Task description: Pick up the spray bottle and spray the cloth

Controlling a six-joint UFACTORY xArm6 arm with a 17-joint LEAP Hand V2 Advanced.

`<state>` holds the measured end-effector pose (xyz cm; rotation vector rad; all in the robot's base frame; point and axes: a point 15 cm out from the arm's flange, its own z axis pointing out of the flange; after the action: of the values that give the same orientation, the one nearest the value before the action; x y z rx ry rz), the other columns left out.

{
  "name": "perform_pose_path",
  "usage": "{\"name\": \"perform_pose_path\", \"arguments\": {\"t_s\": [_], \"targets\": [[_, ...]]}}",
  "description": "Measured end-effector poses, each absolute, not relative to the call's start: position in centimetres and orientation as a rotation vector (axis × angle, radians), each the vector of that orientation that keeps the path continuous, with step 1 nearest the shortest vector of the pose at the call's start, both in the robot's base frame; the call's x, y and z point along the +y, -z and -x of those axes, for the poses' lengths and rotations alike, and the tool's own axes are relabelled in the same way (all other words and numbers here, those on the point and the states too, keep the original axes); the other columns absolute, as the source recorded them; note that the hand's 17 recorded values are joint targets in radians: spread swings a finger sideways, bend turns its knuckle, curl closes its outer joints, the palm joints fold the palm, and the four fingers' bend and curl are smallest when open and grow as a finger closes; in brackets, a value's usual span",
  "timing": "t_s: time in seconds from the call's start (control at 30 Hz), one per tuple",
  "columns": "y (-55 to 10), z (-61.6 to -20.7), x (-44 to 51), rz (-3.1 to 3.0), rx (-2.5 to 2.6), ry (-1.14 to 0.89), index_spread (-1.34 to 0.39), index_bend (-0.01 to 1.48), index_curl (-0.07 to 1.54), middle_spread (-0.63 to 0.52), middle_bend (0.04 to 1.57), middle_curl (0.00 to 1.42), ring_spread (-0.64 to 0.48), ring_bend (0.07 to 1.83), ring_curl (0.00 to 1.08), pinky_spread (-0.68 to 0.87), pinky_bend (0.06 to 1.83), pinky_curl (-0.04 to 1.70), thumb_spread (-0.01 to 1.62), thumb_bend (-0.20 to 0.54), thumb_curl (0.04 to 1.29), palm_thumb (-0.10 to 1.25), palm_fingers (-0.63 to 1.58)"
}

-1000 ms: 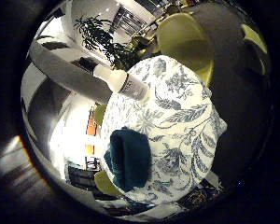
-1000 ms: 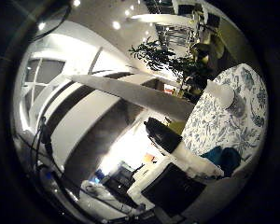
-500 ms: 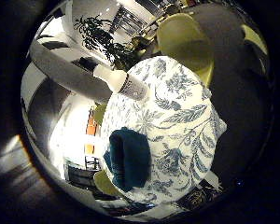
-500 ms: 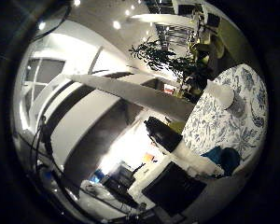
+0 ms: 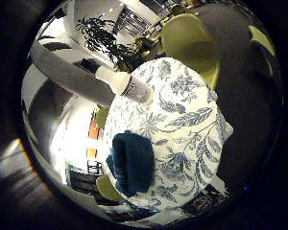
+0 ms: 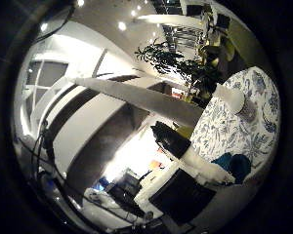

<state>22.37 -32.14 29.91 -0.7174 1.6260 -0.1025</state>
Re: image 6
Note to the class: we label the green leafy plant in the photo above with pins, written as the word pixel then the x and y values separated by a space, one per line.
pixel 172 61

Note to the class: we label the blue striped cloth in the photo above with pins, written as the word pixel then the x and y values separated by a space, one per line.
pixel 237 167

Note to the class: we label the blue container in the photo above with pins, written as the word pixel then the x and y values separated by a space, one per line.
pixel 101 185

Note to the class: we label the white framed window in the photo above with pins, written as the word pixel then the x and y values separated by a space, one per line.
pixel 45 78

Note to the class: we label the blue floral white tablecloth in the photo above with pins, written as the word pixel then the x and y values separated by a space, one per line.
pixel 224 130

